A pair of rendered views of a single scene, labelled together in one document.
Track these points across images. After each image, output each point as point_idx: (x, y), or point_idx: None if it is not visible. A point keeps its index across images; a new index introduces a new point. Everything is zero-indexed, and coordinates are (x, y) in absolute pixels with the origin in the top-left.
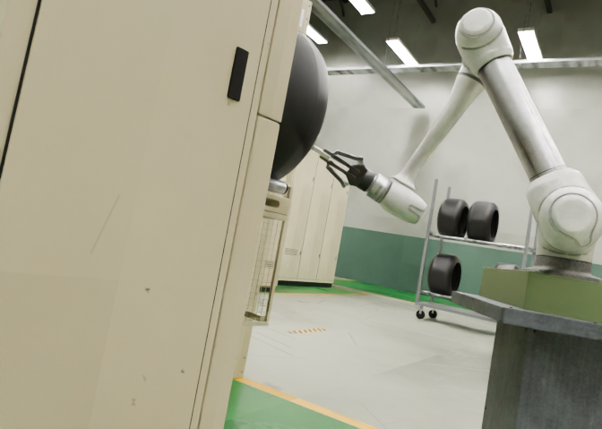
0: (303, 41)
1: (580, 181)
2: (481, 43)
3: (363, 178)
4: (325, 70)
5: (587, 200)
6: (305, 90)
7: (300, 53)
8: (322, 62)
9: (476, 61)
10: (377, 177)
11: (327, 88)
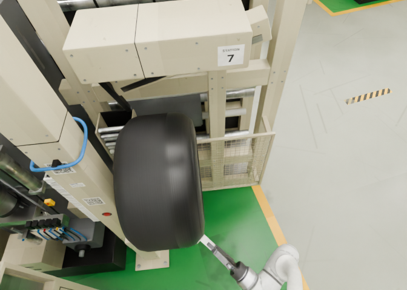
0: (158, 213)
1: None
2: None
3: (230, 275)
4: (187, 227)
5: None
6: (164, 247)
7: (151, 231)
8: (184, 222)
9: None
10: (239, 282)
11: (190, 237)
